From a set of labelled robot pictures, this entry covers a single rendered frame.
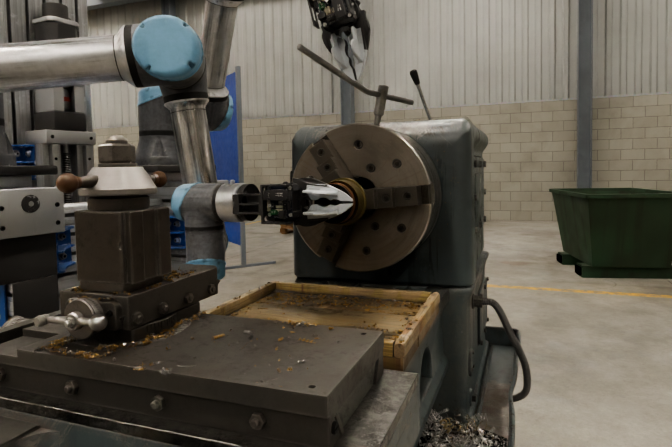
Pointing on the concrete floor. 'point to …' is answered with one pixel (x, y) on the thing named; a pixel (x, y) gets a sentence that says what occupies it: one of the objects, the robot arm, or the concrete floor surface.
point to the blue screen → (233, 161)
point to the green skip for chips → (615, 231)
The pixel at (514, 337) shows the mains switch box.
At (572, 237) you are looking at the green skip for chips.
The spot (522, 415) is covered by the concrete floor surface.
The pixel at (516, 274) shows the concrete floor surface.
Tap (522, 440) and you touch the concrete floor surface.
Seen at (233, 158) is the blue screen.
